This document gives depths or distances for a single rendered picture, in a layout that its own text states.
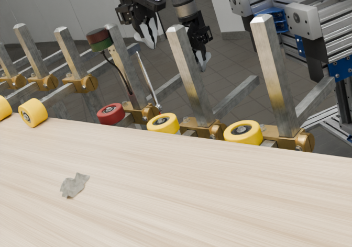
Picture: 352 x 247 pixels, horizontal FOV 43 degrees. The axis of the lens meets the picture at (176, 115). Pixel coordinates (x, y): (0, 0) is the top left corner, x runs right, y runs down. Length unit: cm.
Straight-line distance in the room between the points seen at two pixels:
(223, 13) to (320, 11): 328
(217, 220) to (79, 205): 32
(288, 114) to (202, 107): 25
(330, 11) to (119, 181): 78
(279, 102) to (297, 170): 24
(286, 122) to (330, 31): 44
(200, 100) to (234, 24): 345
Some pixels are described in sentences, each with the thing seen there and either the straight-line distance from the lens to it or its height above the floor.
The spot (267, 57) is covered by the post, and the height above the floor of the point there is 103.
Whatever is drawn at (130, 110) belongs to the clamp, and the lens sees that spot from 137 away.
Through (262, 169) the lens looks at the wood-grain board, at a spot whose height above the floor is 90.
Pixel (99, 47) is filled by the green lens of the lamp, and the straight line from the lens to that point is 124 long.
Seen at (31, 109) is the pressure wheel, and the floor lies 96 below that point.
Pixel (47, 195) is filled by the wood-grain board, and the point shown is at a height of 90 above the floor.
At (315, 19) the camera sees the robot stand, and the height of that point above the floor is 96.
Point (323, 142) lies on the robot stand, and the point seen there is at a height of 21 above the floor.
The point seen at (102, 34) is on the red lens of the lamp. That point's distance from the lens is 124.
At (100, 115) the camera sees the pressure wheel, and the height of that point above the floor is 91.
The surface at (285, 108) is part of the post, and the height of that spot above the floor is 91.
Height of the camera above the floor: 137
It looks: 24 degrees down
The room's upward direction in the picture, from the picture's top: 20 degrees counter-clockwise
